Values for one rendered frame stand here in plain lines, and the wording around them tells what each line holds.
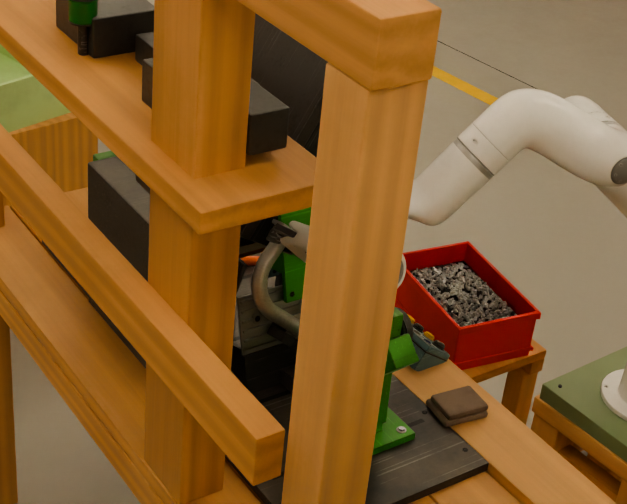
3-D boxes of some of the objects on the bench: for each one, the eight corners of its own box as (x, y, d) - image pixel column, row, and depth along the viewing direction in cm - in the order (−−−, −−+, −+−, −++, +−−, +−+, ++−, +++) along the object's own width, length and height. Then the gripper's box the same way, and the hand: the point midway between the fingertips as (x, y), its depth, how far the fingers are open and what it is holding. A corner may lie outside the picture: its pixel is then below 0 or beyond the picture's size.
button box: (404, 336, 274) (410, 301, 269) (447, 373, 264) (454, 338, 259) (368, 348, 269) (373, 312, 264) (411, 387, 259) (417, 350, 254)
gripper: (295, 248, 218) (238, 232, 232) (352, 296, 227) (294, 277, 242) (317, 213, 219) (259, 198, 234) (373, 261, 229) (314, 244, 243)
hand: (283, 240), depth 236 cm, fingers closed on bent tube, 3 cm apart
